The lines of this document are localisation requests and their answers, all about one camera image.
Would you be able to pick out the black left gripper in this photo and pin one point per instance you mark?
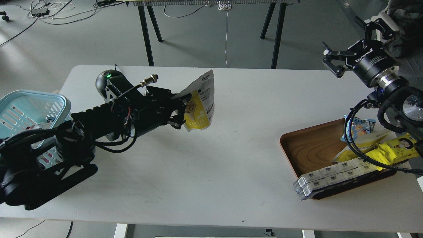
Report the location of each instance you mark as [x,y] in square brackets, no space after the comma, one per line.
[144,108]

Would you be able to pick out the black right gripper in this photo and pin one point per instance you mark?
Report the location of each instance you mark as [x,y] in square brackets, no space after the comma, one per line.
[371,62]

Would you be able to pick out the yellow white snack pouch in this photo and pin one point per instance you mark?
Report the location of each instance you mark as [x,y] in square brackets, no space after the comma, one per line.
[200,108]

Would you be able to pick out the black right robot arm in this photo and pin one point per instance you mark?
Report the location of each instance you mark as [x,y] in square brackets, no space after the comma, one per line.
[400,105]

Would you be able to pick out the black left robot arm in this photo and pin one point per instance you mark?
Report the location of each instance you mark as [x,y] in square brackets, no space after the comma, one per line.
[40,164]

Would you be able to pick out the blue snack bag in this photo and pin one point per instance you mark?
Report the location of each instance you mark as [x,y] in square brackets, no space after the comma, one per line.
[361,127]

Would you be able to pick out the pale yellow snack pouch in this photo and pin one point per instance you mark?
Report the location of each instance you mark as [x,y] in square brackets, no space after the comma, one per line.
[365,143]

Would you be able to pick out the yellow snack bag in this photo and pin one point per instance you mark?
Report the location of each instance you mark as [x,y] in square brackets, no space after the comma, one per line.
[395,150]

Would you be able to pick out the red white snack bag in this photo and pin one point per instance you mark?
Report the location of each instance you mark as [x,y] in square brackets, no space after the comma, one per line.
[44,126]

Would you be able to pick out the light blue plastic basket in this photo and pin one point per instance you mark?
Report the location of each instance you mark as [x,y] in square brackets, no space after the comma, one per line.
[23,108]

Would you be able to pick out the black barcode scanner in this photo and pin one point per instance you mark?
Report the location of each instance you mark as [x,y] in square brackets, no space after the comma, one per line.
[111,84]

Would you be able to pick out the black table trestle right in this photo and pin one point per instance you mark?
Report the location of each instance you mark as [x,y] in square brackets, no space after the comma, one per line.
[279,28]

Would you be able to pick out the wooden tray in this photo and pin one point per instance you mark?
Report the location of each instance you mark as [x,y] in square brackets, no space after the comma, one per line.
[314,148]

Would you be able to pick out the clear pack white boxes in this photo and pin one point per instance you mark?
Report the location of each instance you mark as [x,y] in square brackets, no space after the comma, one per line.
[331,177]

